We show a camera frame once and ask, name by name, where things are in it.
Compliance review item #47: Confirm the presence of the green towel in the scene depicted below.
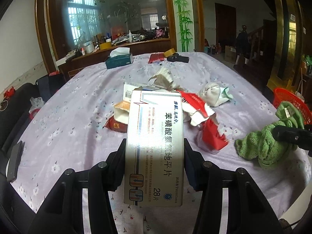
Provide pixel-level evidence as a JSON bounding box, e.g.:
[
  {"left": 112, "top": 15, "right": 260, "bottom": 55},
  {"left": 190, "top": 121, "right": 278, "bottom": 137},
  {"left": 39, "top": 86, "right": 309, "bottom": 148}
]
[{"left": 235, "top": 101, "right": 304, "bottom": 169}]

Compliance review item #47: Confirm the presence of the white medicine box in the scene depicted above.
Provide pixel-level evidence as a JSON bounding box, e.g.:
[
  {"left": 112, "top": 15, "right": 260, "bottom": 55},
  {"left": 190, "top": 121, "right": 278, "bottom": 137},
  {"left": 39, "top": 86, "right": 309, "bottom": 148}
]
[{"left": 124, "top": 90, "right": 184, "bottom": 207}]

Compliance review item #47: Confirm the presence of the red plastic mesh basket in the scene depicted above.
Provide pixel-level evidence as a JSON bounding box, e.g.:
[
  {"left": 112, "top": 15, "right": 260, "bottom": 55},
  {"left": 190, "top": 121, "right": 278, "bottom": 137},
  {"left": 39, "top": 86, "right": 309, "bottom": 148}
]
[{"left": 273, "top": 88, "right": 312, "bottom": 125}]

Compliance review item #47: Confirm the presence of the black phone on sofa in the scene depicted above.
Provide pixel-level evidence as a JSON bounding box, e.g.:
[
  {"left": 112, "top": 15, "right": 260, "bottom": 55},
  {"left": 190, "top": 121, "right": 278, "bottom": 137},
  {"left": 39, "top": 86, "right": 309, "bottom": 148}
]
[{"left": 7, "top": 141, "right": 24, "bottom": 183}]

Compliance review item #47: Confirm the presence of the red torn wrapper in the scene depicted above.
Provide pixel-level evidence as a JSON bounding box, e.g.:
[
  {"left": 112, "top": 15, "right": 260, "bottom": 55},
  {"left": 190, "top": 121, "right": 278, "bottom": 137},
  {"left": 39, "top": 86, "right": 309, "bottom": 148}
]
[{"left": 196, "top": 118, "right": 229, "bottom": 154}]

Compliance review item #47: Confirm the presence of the crumpled white plastic bag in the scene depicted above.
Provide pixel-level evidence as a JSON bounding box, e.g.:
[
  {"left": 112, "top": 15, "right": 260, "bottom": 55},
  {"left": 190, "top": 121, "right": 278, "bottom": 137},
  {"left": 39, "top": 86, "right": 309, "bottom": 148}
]
[{"left": 199, "top": 82, "right": 233, "bottom": 107}]

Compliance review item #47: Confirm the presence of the red foil snack packet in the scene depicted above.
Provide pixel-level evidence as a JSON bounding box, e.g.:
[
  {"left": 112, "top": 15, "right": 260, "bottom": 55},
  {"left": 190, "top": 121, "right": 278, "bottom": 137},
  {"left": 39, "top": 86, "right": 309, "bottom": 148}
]
[{"left": 104, "top": 116, "right": 128, "bottom": 133}]

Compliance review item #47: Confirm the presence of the torn red white carton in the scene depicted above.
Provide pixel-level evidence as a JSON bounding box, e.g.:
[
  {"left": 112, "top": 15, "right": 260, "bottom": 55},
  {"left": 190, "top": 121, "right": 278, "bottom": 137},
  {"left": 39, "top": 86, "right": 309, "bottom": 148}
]
[{"left": 178, "top": 90, "right": 215, "bottom": 127}]

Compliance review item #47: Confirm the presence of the orange white snack wrapper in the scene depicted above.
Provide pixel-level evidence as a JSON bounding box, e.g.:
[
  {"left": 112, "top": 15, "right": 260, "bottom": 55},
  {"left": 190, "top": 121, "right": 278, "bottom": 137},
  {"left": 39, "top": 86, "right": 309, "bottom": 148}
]
[{"left": 114, "top": 100, "right": 130, "bottom": 125}]

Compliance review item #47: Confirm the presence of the black sofa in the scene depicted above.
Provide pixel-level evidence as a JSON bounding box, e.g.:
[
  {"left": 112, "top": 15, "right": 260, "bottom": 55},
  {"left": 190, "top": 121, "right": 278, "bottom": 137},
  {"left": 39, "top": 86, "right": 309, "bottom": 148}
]
[{"left": 1, "top": 83, "right": 40, "bottom": 176}]

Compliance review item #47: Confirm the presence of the white blue barcode box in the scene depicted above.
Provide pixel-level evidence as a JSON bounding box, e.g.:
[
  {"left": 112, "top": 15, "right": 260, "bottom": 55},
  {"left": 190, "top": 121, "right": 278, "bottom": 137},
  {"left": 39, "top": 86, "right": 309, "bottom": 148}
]
[{"left": 123, "top": 82, "right": 141, "bottom": 103}]

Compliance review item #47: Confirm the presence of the lilac floral tablecloth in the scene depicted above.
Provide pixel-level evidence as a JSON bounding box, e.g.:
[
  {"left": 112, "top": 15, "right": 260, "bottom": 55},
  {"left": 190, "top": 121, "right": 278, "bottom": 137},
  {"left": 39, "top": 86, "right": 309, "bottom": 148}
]
[{"left": 11, "top": 51, "right": 312, "bottom": 234}]

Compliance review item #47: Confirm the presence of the black device on table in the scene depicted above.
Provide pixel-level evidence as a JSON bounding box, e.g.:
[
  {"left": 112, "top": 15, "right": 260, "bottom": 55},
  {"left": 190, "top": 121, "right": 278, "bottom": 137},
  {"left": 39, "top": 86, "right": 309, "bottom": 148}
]
[{"left": 167, "top": 53, "right": 189, "bottom": 63}]

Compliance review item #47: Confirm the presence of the crumpled beige paper bag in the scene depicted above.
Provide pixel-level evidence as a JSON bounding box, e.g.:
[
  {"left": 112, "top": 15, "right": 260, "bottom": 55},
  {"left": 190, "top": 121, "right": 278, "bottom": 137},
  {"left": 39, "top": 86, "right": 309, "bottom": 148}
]
[{"left": 149, "top": 67, "right": 181, "bottom": 91}]

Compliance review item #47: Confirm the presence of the wooden sideboard shelf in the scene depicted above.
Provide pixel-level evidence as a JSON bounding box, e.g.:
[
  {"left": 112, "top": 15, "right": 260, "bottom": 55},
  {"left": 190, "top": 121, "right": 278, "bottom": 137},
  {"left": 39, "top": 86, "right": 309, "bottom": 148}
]
[{"left": 58, "top": 38, "right": 177, "bottom": 81}]

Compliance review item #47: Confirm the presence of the brown tape roll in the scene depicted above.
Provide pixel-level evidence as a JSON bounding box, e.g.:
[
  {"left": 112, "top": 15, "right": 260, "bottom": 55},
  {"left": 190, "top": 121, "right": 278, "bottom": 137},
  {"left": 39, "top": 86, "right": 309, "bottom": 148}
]
[{"left": 163, "top": 48, "right": 176, "bottom": 58}]

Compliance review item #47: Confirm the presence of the teal tissue box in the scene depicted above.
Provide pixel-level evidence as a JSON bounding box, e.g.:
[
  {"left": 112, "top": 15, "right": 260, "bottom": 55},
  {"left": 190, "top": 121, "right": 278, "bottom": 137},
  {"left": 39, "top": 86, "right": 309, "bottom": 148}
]
[{"left": 105, "top": 47, "right": 134, "bottom": 69}]

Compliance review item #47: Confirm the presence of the red packet near tape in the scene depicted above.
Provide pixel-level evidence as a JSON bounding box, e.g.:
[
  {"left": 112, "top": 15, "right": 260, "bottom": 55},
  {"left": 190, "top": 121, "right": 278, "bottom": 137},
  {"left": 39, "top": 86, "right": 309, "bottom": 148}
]
[{"left": 148, "top": 53, "right": 165, "bottom": 63}]

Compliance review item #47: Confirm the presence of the yellow round tin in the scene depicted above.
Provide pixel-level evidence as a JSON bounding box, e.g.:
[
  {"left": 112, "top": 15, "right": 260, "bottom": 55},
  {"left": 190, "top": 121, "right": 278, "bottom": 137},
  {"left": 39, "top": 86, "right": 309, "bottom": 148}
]
[{"left": 99, "top": 42, "right": 112, "bottom": 50}]

